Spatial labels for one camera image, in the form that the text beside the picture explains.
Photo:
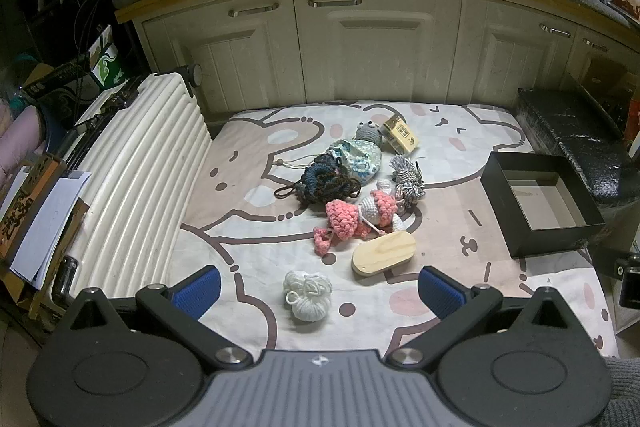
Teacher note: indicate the pink cloth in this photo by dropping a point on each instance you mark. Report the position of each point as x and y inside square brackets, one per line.
[17, 132]

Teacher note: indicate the black box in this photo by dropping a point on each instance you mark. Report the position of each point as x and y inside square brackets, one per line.
[547, 207]

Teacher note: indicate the small yellow carton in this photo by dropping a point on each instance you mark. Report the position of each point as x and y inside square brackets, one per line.
[400, 137]

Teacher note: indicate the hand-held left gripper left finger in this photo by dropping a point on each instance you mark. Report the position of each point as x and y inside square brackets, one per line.
[200, 289]

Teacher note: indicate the black printed carton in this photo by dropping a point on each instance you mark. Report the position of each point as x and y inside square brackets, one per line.
[50, 81]

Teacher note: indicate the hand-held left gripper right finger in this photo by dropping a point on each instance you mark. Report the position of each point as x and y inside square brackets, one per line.
[440, 294]

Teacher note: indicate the white paper sheets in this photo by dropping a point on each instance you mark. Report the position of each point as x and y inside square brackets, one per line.
[50, 217]

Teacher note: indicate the brown cardboard box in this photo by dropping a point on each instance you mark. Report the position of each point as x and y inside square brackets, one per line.
[27, 197]

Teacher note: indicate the white yarn ball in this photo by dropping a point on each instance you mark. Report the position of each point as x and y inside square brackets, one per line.
[307, 294]

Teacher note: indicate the cream cabinet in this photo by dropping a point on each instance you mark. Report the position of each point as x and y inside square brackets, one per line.
[380, 57]

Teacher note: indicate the grey white tassel toy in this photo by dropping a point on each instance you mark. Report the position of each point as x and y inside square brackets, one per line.
[407, 182]

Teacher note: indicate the grey crochet frog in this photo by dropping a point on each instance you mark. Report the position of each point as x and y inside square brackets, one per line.
[369, 132]

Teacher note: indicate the white ribbed suitcase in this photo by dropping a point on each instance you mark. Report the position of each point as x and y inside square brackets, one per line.
[145, 167]

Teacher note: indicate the person's right forearm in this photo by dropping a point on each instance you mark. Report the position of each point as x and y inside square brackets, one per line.
[625, 397]

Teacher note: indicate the green white box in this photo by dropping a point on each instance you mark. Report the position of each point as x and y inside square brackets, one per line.
[106, 62]

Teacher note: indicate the cartoon printed mat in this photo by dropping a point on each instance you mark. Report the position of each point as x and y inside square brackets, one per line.
[280, 147]

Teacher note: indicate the oval wooden block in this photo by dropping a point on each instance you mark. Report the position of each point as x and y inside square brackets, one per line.
[385, 254]

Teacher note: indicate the pink crochet hat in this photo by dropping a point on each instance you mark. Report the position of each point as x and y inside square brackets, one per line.
[345, 217]

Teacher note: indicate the black wrapped bundle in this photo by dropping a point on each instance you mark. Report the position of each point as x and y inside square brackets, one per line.
[575, 142]

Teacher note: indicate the red box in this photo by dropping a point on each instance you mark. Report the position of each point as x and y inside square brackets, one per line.
[635, 117]

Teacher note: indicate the dark blue crochet pouch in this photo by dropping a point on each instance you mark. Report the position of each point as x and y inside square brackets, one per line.
[327, 184]

